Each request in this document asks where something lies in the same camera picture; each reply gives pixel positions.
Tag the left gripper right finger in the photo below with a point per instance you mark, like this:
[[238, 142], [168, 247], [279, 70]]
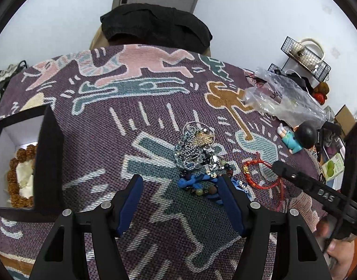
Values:
[[297, 255]]

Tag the finger of the seen right gripper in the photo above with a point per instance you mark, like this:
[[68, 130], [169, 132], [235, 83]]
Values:
[[299, 179]]

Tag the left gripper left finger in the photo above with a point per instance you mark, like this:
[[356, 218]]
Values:
[[63, 254]]

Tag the person's right hand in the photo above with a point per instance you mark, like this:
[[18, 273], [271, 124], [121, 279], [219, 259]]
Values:
[[343, 252]]

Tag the green tissue box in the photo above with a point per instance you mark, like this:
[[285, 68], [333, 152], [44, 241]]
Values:
[[333, 167]]

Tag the black-haired boy figurine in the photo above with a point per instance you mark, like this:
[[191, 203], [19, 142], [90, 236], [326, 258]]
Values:
[[301, 137]]

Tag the brown plush toy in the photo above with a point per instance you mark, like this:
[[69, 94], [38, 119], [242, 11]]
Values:
[[320, 92]]

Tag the clear plastic bag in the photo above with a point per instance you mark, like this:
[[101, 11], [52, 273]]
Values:
[[284, 99]]

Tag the black open gift box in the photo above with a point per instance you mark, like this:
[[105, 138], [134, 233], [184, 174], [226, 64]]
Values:
[[31, 154]]

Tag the cream handbag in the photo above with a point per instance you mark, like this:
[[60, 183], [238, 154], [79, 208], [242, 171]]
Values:
[[310, 52]]

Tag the black shoe rack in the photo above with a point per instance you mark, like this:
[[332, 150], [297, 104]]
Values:
[[8, 73]]

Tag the black jacket on chair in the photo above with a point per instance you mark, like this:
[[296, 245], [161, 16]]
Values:
[[142, 23]]

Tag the black wire wall basket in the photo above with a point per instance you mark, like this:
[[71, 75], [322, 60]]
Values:
[[319, 73]]

